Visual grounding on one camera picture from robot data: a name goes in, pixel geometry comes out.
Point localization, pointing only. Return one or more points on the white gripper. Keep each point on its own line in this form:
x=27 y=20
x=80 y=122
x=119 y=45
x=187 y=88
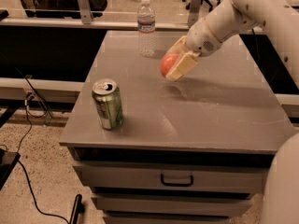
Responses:
x=202 y=38

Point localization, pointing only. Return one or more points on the orange-red apple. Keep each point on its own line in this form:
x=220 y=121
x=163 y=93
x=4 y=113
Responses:
x=167 y=62

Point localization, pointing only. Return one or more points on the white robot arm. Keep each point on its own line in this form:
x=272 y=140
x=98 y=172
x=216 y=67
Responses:
x=279 y=48

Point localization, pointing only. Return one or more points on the green soda can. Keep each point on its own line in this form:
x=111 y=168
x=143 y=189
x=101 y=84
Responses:
x=107 y=98

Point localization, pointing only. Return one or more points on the clear plastic water bottle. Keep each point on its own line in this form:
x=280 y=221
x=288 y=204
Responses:
x=146 y=28

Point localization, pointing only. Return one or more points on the grey drawer cabinet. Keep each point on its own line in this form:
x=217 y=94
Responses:
x=222 y=113

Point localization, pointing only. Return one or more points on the top grey drawer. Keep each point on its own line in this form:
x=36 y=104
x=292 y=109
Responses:
x=128 y=175

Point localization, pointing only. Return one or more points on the grey drawer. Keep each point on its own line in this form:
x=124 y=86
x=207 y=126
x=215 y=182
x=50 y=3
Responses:
x=176 y=205
x=128 y=175

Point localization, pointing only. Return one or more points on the middle grey drawer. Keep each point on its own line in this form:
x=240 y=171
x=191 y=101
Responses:
x=176 y=205

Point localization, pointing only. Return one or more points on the black bar on floor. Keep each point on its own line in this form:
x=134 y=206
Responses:
x=78 y=208

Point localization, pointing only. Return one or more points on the metal railing post middle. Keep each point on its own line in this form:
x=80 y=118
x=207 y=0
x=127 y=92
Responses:
x=194 y=12

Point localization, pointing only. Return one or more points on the metal railing post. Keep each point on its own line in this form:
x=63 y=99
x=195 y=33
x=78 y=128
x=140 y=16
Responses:
x=85 y=11
x=194 y=12

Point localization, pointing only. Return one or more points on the metal railing post left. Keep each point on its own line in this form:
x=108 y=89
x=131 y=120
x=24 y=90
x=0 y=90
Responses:
x=85 y=11

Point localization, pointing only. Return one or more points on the black drawer handle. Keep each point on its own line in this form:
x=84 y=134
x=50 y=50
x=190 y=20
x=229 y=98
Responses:
x=176 y=182

